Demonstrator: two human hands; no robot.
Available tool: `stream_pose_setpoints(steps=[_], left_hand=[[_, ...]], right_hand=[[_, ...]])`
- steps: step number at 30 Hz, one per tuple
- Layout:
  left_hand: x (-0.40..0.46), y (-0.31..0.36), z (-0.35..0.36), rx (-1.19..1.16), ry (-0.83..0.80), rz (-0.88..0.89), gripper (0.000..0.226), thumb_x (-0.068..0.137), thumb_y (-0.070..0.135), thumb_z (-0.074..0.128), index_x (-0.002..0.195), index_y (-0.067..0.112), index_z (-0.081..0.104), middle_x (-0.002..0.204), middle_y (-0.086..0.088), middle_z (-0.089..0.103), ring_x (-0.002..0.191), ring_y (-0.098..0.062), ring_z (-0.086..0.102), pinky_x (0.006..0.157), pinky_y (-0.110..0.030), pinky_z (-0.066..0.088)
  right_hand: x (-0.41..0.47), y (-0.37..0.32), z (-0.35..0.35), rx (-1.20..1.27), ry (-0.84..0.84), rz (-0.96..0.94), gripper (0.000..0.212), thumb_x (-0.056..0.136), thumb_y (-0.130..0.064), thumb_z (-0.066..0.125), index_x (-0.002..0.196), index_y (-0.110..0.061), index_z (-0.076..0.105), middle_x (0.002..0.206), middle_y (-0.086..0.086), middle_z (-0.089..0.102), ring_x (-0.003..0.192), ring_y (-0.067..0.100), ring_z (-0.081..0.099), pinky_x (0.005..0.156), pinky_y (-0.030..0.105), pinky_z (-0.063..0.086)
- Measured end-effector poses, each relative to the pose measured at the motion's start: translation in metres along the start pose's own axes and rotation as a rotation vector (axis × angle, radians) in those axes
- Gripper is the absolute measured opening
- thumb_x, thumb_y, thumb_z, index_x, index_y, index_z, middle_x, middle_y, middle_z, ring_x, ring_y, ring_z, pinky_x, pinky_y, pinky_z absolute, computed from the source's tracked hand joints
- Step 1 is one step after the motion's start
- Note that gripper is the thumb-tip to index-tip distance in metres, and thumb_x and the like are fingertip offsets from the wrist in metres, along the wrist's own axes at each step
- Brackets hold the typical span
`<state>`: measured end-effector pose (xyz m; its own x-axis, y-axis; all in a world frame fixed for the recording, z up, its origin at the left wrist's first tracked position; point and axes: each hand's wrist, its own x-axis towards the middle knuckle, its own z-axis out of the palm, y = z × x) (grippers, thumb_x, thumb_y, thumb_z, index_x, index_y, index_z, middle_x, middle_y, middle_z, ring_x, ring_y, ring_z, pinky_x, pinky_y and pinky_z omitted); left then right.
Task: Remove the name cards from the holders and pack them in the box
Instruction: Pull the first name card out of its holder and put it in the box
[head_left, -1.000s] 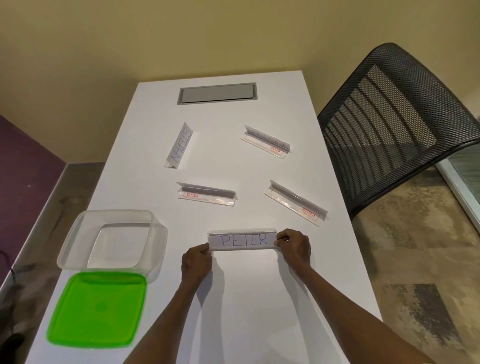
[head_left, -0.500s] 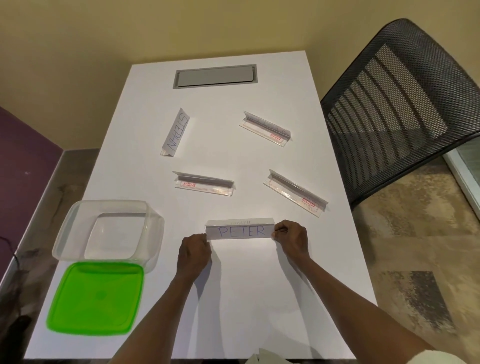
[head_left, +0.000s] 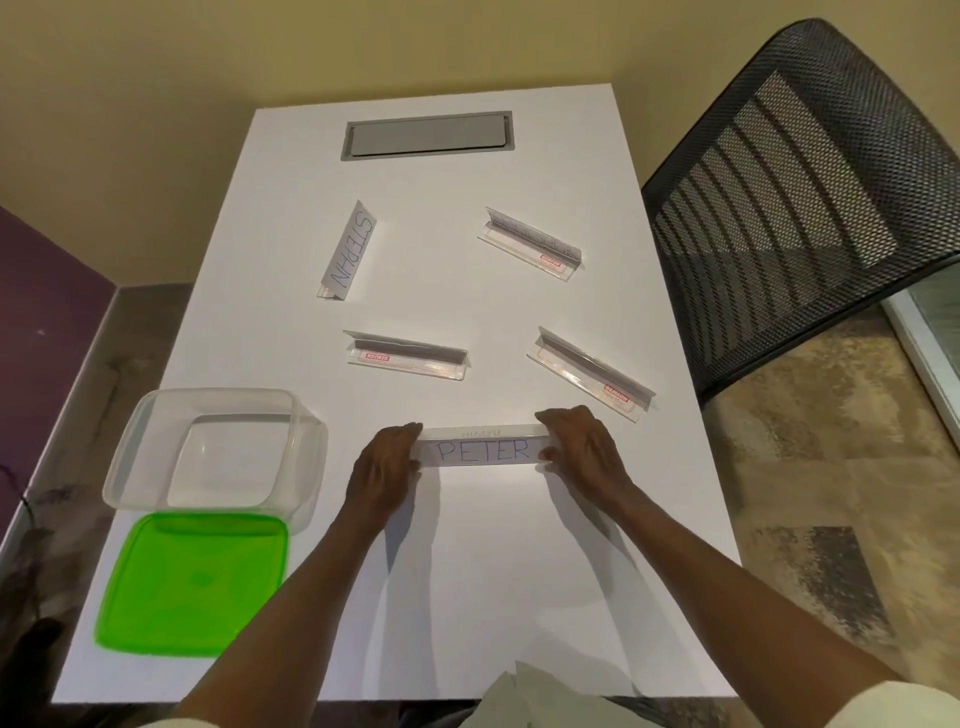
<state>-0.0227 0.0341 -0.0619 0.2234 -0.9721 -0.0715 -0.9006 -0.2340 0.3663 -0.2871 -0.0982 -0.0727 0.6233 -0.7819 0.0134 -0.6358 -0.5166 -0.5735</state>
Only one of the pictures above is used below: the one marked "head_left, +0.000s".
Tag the person's right hand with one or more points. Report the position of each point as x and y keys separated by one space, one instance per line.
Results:
x=589 y=461

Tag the person's left hand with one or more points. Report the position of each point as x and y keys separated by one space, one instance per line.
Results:
x=382 y=480

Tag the clear plastic container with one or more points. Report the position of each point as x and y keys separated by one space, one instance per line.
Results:
x=225 y=457

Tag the green plastic lid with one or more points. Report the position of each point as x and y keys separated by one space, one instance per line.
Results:
x=195 y=585

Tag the person's right forearm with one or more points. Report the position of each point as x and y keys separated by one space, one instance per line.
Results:
x=735 y=600

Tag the person's left forearm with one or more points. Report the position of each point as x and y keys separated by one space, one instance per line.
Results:
x=300 y=615

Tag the pale green shirt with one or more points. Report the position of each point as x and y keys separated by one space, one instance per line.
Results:
x=517 y=705

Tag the black mesh office chair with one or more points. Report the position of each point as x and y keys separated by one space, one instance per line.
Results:
x=787 y=210

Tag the white-framed glass door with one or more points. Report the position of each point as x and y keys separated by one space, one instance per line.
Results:
x=934 y=337

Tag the black chair base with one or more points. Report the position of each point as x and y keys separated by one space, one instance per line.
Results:
x=34 y=656

